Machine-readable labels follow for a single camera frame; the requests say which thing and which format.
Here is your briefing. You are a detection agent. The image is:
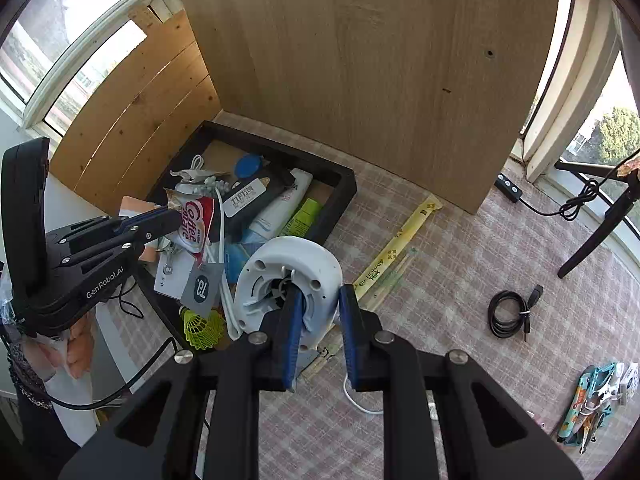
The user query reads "grey paper tag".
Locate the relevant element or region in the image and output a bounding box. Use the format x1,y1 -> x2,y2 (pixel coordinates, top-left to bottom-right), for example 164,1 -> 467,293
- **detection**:
179,262 -> 225,317

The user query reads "lime green tube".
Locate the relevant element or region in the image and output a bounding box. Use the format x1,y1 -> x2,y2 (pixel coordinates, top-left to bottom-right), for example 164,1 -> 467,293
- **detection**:
285,197 -> 322,241

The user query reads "clear plastic chopsticks packet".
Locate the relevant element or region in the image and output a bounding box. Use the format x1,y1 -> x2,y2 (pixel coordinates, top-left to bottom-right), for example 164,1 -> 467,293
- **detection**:
360,247 -> 418,311

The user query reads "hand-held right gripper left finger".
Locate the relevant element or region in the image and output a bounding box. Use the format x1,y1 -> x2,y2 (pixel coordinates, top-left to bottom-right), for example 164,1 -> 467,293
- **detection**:
57,290 -> 306,480

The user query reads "plaid cloth covered desktop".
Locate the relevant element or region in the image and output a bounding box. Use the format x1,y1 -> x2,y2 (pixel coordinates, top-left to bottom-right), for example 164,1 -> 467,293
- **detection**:
100,115 -> 640,480

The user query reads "red white creamer sachet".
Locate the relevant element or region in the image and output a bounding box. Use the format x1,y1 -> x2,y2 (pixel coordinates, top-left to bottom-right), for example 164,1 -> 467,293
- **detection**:
162,187 -> 221,268

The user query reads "white charging cable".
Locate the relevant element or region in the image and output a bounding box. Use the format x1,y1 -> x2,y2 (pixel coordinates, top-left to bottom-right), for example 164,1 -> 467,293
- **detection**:
342,375 -> 386,416

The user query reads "thin black cable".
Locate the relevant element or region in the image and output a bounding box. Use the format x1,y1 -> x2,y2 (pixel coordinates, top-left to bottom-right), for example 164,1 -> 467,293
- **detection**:
47,280 -> 181,408

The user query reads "black storage tray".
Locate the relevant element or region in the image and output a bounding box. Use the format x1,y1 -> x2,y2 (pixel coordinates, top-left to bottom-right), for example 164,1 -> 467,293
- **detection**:
132,120 -> 358,356

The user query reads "teal plastic clip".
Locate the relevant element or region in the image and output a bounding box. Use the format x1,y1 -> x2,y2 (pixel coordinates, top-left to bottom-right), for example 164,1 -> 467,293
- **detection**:
585,360 -> 626,411

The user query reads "person's left hand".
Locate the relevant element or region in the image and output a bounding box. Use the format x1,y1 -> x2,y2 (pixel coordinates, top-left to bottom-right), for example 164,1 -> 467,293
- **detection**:
37,309 -> 99,382

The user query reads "white plug adapter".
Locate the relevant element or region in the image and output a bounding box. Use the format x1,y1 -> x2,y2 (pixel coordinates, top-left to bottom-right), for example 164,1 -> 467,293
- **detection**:
227,235 -> 343,348

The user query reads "black switch cable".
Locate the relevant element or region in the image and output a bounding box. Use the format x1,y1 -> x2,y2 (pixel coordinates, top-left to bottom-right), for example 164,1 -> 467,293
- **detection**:
517,157 -> 640,221

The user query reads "person's left forearm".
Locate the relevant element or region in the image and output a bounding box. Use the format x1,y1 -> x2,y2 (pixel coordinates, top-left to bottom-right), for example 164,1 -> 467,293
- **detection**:
0,332 -> 66,461

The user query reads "white window frame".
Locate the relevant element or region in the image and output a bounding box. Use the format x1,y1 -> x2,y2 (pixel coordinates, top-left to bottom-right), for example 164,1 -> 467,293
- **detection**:
0,0 -> 640,261

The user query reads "white paper card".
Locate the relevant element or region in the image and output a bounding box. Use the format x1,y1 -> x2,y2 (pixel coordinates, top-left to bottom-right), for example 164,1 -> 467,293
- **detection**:
152,247 -> 198,301

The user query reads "blue round disc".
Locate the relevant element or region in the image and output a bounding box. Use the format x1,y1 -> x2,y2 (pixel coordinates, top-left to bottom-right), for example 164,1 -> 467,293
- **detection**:
235,154 -> 266,180

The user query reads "black tripod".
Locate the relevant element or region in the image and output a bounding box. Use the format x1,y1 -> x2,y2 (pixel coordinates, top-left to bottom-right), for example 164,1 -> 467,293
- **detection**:
554,152 -> 640,279

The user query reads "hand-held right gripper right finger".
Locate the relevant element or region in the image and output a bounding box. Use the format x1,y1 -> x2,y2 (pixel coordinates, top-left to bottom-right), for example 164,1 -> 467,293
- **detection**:
339,284 -> 583,480

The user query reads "white cosmetic tube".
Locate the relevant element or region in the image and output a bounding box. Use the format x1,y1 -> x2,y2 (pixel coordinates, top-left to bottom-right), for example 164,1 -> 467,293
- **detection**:
245,167 -> 313,243

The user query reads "yellow green shuttlecock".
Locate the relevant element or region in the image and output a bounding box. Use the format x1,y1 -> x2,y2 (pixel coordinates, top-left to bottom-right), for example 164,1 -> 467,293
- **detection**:
179,307 -> 228,352

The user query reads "light wooden cabinet panel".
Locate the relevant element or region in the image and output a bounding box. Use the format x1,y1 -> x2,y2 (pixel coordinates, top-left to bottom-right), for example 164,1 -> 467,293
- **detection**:
170,0 -> 563,216

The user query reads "black inline switch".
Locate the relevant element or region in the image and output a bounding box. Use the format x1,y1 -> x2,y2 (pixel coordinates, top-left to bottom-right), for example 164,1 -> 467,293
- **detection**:
494,172 -> 523,204

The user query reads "pine plank board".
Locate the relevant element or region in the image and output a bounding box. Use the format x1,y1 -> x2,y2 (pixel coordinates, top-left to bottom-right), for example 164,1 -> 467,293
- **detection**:
50,7 -> 223,216

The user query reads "white bead string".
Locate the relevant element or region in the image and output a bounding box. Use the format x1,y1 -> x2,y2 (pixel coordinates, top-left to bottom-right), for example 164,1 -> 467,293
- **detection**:
170,155 -> 236,198

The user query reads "large metal clip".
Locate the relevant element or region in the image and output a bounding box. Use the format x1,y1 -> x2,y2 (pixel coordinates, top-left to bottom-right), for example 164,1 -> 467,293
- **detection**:
577,385 -> 623,453

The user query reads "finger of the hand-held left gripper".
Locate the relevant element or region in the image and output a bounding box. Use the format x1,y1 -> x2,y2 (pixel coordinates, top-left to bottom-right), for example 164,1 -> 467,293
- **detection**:
49,205 -> 174,252
60,210 -> 182,281

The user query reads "black case white label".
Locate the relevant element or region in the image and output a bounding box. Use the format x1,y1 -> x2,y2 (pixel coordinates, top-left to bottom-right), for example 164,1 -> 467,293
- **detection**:
220,167 -> 296,233

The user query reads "coiled black cable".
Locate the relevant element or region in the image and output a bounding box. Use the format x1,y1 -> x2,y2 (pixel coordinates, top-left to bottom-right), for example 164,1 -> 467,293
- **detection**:
487,284 -> 545,343

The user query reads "yellow paper chopsticks packet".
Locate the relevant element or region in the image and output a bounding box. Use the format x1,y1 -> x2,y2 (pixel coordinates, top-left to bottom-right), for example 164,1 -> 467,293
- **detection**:
352,195 -> 443,306

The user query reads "light blue packet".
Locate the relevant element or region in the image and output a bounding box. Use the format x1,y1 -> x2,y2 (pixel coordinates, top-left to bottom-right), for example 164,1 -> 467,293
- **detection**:
225,242 -> 256,286

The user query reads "teal toothpaste tube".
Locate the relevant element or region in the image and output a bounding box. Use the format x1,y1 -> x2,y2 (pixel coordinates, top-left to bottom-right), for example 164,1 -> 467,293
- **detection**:
557,365 -> 608,443

